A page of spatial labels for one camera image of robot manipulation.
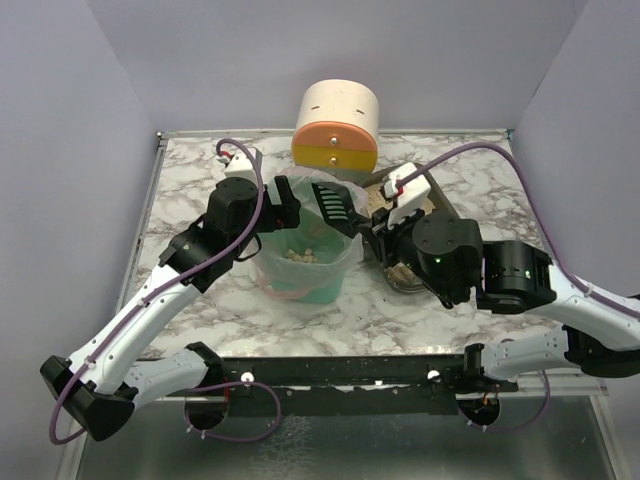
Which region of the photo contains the round three-drawer storage box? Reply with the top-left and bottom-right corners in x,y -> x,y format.
291,79 -> 379,183

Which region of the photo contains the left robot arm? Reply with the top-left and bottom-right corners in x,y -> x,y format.
40,176 -> 301,441

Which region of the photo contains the clear plastic bag liner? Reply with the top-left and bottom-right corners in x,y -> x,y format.
252,167 -> 371,302

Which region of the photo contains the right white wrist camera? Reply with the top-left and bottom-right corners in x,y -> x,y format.
380,163 -> 431,230

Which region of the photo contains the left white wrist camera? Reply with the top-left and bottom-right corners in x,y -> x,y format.
216,151 -> 258,185

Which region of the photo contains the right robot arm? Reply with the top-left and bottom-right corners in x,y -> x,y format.
356,210 -> 639,388

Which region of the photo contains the dark litter box tray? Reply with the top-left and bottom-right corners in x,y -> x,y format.
357,167 -> 460,295

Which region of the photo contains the black slotted litter scoop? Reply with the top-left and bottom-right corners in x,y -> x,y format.
311,182 -> 370,239

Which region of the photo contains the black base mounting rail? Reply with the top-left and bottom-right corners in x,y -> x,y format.
222,354 -> 518,416

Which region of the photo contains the green bucket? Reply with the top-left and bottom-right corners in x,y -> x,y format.
259,172 -> 346,305

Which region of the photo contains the clumped litter lump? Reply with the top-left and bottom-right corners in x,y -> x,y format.
285,248 -> 318,264

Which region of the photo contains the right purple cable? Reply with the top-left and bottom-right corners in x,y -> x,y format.
394,141 -> 640,436

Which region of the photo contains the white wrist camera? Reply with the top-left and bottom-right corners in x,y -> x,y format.
216,151 -> 258,185
380,163 -> 431,230

